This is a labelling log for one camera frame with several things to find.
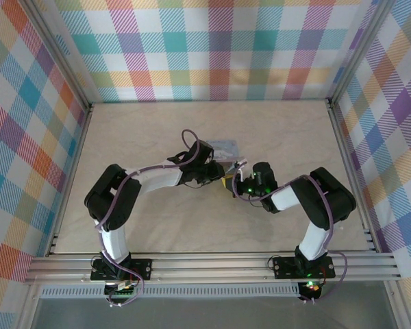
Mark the blue cartoon tin box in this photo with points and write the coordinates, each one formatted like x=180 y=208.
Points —
x=226 y=147

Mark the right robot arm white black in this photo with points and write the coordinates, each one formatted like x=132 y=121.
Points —
x=315 y=240

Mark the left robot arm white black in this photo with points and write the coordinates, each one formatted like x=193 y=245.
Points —
x=157 y=179

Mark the small controller circuit board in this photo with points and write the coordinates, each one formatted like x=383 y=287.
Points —
x=311 y=288
x=121 y=291

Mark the aluminium cross rail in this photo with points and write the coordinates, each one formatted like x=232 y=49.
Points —
x=209 y=269

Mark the aluminium side rail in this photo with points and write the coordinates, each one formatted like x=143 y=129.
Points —
x=72 y=171
x=345 y=147

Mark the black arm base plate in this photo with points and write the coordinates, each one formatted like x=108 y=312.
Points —
x=142 y=269
x=284 y=267

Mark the aluminium frame post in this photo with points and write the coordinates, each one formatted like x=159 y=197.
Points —
x=60 y=55
x=363 y=51

